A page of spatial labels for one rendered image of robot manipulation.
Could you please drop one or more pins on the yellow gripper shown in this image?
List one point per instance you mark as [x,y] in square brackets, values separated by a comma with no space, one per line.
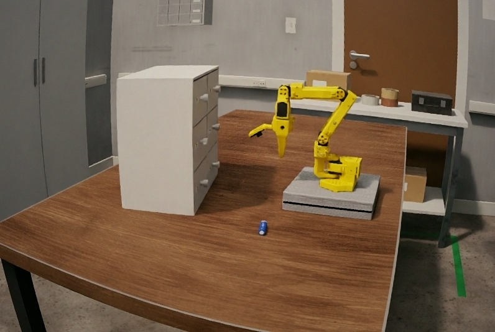
[282,128]

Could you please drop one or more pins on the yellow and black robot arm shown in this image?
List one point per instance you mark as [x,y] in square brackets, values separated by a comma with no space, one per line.
[343,170]

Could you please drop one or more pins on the grey drawer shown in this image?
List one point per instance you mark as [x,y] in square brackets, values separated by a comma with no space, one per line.
[200,183]
[212,131]
[200,141]
[213,88]
[199,99]
[212,161]

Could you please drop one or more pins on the white chest of drawers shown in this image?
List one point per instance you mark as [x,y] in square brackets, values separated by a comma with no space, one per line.
[155,138]

